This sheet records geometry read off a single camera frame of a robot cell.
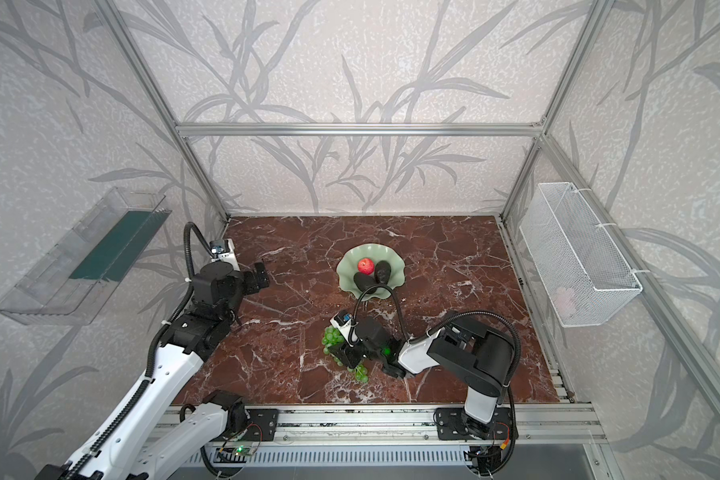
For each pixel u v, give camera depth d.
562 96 0.85
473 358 0.46
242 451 0.70
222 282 0.55
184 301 0.55
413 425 0.75
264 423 0.74
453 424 0.73
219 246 0.63
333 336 0.83
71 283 0.63
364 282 0.96
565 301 0.71
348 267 1.02
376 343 0.68
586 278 0.60
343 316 0.76
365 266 1.00
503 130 0.95
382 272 0.98
